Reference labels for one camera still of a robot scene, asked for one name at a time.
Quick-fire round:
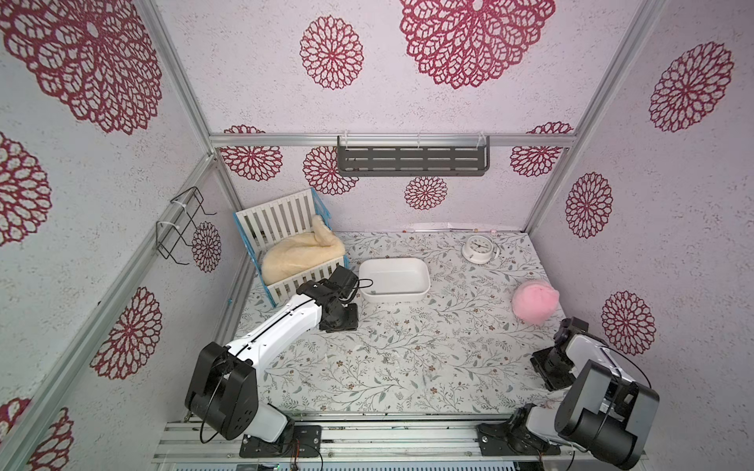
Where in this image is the white plastic storage box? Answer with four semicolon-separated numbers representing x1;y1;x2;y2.
359;257;431;303

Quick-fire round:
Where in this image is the white alarm clock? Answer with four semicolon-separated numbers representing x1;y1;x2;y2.
461;234;500;265

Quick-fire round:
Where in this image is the dark grey wall shelf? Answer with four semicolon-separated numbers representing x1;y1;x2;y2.
336;137;490;178

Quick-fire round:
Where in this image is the black wire wall rack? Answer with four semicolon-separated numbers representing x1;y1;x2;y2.
154;186;216;266

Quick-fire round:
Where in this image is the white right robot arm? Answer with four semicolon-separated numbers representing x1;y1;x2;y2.
512;317;660;470

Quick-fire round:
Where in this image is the white slatted blue basket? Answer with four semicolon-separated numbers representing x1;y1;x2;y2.
234;188;350;306

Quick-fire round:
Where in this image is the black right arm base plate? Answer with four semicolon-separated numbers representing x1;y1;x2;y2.
476;403;561;457

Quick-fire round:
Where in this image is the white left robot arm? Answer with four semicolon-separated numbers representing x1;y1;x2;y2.
185;266;361;445

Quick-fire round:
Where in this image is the beige plush cloth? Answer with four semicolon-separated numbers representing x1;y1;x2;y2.
261;215;346;285

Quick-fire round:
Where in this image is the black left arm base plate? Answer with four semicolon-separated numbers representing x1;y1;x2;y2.
240;422;323;458

